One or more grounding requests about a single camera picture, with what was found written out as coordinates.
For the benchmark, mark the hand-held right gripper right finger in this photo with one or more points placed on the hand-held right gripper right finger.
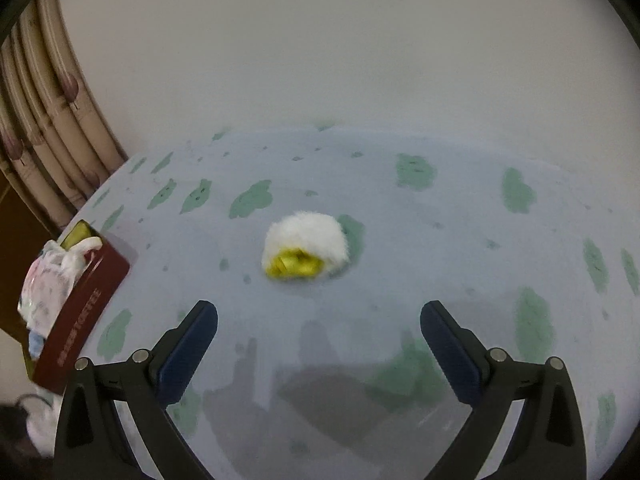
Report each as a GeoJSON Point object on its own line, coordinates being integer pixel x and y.
{"type": "Point", "coordinates": [452, 355]}

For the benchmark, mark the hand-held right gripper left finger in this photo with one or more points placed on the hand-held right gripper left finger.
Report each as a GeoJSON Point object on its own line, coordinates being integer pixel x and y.
{"type": "Point", "coordinates": [187, 355]}

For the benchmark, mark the gold tin box red sides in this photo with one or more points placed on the gold tin box red sides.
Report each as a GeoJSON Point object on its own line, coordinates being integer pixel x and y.
{"type": "Point", "coordinates": [80, 320]}

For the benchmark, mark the blue fuzzy cloth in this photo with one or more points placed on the blue fuzzy cloth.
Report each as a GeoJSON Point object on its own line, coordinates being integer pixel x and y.
{"type": "Point", "coordinates": [36, 346]}

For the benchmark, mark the white fluffy pouch yellow lining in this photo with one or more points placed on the white fluffy pouch yellow lining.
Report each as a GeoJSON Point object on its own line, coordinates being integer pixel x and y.
{"type": "Point", "coordinates": [310, 235]}

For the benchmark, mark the blue tablecloth with green clouds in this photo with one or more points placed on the blue tablecloth with green clouds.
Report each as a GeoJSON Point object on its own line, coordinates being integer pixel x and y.
{"type": "Point", "coordinates": [400, 240]}

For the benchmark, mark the white crumpled cloth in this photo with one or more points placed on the white crumpled cloth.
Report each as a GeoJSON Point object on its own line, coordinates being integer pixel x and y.
{"type": "Point", "coordinates": [42, 422]}

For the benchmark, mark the brown wooden cabinet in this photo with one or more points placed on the brown wooden cabinet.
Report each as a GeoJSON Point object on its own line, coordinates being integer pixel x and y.
{"type": "Point", "coordinates": [25, 220]}

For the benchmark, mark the beige striped curtain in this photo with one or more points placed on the beige striped curtain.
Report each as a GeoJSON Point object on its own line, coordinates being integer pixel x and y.
{"type": "Point", "coordinates": [45, 125]}

